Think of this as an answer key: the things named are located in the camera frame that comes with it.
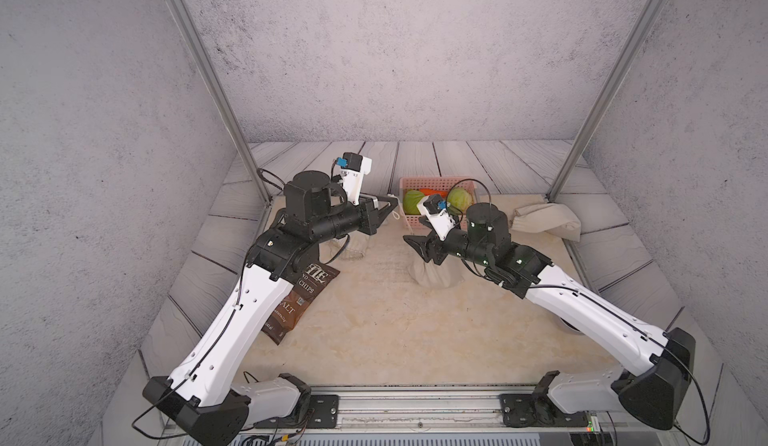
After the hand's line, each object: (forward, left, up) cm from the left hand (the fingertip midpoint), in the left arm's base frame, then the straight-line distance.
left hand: (401, 203), depth 59 cm
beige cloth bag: (+20, +15, -41) cm, 48 cm away
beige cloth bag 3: (+25, -53, -34) cm, 68 cm away
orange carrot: (+47, -14, -41) cm, 64 cm away
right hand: (+2, -3, -10) cm, 11 cm away
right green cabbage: (+36, -23, -36) cm, 56 cm away
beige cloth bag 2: (+2, -14, -31) cm, 34 cm away
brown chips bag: (+6, +26, -40) cm, 48 cm away
